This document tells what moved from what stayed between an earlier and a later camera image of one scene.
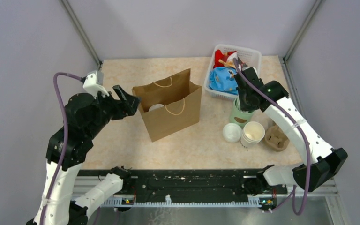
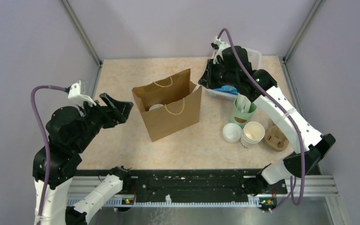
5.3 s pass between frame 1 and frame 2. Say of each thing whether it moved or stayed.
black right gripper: moved
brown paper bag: stayed
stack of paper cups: stayed
